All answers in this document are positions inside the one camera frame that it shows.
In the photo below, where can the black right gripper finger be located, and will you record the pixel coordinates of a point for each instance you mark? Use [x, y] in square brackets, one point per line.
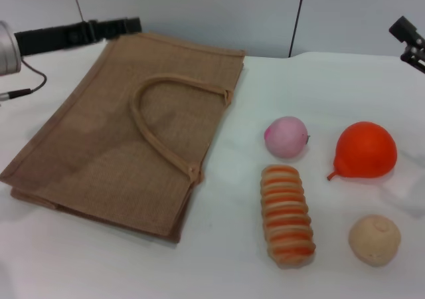
[415, 61]
[405, 30]

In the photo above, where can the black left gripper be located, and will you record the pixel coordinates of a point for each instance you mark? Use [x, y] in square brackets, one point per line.
[50, 41]

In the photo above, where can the orange toy fruit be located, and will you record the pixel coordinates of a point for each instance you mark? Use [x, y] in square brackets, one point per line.
[365, 153]

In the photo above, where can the brown jute handbag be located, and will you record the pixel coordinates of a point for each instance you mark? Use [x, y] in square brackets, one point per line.
[99, 146]

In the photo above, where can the pink toy peach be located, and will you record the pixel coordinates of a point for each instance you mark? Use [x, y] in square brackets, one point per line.
[285, 138]

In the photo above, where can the beige round toy bun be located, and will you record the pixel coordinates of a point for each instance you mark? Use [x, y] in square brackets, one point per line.
[373, 240]

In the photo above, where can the orange striped toy bread roll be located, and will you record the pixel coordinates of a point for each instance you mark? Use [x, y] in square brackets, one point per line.
[285, 212]

